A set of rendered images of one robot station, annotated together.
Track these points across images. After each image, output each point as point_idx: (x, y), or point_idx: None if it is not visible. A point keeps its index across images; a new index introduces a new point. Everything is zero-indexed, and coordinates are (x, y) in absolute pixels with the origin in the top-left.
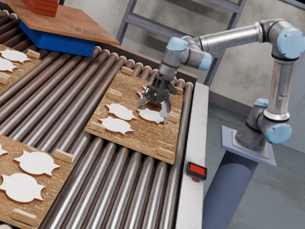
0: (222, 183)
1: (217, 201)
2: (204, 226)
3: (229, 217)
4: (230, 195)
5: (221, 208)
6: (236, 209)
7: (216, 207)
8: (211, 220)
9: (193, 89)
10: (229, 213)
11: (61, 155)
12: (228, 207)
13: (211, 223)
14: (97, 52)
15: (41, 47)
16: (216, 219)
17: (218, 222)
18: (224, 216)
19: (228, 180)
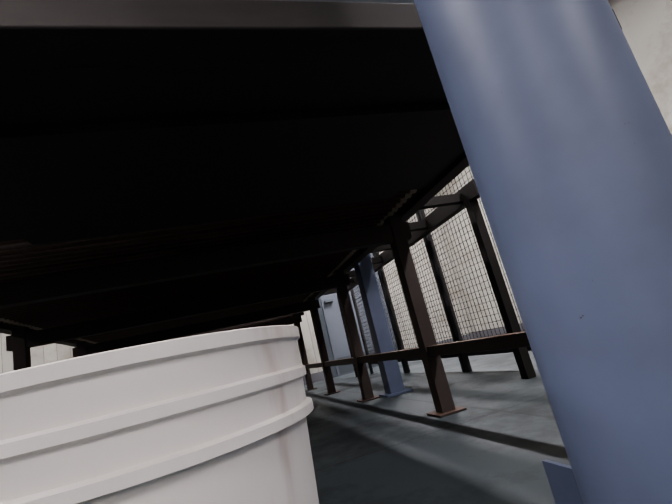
0: (428, 43)
1: (453, 106)
2: (497, 241)
3: (546, 106)
4: (451, 27)
5: (469, 105)
6: (570, 48)
7: (462, 125)
8: (485, 187)
9: None
10: (517, 88)
11: None
12: (483, 74)
13: (493, 203)
14: None
15: None
16: (491, 165)
17: (507, 170)
18: (504, 121)
19: (420, 9)
